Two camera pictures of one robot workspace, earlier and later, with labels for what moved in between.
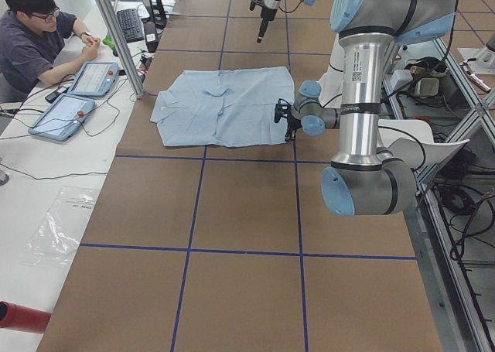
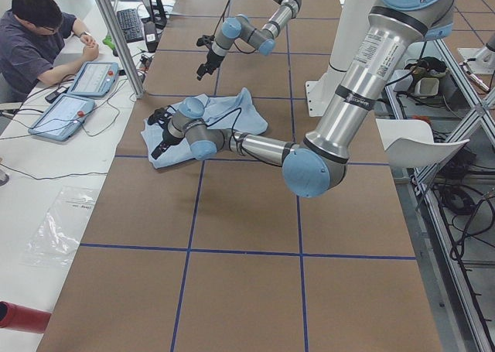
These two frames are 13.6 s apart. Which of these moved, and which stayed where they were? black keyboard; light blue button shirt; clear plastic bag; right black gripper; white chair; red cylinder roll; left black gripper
Moved: right black gripper; light blue button shirt; left black gripper
Stayed: white chair; red cylinder roll; black keyboard; clear plastic bag
